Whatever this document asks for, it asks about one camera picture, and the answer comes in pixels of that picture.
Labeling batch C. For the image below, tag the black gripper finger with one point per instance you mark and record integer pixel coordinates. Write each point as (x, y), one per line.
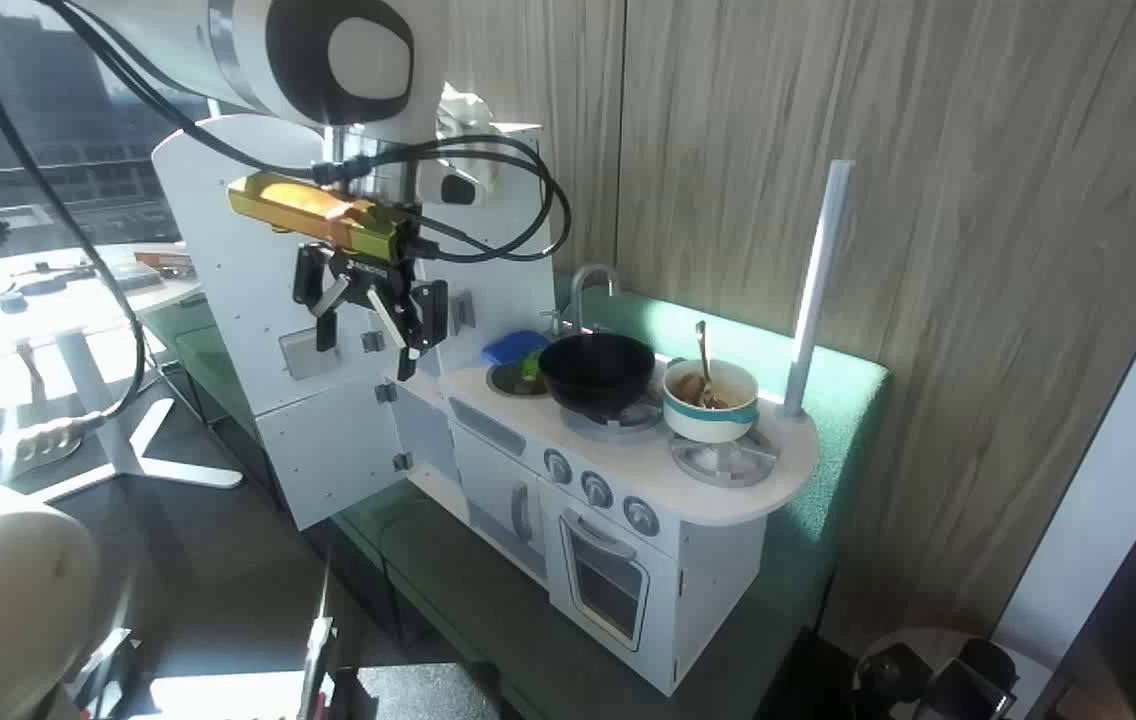
(325, 331)
(410, 362)

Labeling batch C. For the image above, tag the white cloth on fridge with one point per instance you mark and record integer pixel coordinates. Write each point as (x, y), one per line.
(466, 112)

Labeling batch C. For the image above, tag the blue item beside sink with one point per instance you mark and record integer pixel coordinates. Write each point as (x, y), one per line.
(515, 344)

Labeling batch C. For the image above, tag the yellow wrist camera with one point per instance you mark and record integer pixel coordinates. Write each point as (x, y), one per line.
(345, 226)

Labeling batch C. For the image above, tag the green item in sink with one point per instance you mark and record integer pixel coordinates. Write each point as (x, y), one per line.
(529, 374)

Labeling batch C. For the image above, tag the white toy fridge door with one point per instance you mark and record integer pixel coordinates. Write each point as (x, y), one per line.
(318, 417)

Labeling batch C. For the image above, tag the silver toy faucet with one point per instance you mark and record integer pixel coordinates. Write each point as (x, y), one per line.
(580, 281)

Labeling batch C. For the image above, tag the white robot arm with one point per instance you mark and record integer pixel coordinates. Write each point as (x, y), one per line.
(309, 61)

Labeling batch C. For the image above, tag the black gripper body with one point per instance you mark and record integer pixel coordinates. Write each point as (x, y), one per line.
(392, 295)

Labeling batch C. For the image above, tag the white upright post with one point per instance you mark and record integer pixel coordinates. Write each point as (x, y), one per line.
(826, 237)

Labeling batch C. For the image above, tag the black pan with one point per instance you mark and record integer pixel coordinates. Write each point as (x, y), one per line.
(596, 374)

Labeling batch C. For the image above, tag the white toy kitchen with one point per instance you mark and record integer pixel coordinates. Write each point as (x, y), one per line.
(647, 541)

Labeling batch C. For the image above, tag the white bowl with teal stripe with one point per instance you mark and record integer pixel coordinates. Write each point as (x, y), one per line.
(708, 400)

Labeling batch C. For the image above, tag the white desk with legs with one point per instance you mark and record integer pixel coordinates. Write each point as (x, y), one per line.
(83, 397)

